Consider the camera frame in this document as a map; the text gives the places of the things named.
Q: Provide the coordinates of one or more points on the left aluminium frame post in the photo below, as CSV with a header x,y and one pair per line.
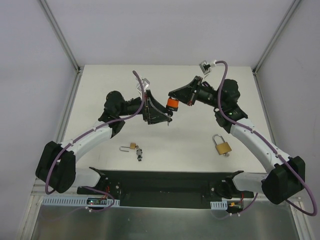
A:
x,y
59,34

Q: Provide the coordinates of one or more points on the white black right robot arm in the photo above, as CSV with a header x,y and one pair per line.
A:
x,y
284,175

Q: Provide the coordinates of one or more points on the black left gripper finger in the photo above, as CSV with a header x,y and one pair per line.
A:
x,y
157,117
156,105

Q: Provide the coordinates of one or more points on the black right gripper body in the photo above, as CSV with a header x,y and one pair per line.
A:
x,y
194,91

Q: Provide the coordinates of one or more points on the left white cable duct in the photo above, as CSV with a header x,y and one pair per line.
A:
x,y
68,201

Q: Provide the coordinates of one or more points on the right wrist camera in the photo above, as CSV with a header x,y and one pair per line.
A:
x,y
206,66

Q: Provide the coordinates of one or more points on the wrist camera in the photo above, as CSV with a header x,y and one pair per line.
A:
x,y
206,66
145,84

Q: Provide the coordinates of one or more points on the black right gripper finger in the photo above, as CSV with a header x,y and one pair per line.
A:
x,y
185,100
185,90

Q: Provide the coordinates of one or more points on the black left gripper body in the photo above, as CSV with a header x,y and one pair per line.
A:
x,y
146,107

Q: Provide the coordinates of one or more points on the right white cable duct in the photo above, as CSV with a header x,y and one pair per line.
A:
x,y
219,205

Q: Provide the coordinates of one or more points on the large brass padlock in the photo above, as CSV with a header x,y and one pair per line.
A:
x,y
223,148

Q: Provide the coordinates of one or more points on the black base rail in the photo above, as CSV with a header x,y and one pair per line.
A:
x,y
163,189

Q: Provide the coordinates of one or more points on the panda keychain charm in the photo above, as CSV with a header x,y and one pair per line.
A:
x,y
139,153

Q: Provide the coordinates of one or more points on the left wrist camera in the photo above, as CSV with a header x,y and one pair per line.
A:
x,y
145,84

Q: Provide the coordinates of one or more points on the small brass padlock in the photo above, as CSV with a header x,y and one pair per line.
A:
x,y
131,146

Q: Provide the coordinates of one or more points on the right aluminium frame post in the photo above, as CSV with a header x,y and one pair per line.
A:
x,y
290,12

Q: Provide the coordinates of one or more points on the white cable duct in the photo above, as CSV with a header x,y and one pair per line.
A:
x,y
219,205
68,201

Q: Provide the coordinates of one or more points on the black-headed key bunch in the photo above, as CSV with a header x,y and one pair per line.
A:
x,y
169,117

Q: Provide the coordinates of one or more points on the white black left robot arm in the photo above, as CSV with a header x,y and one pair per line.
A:
x,y
57,164

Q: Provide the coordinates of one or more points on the aluminium frame post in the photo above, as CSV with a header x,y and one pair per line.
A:
x,y
290,12
59,34

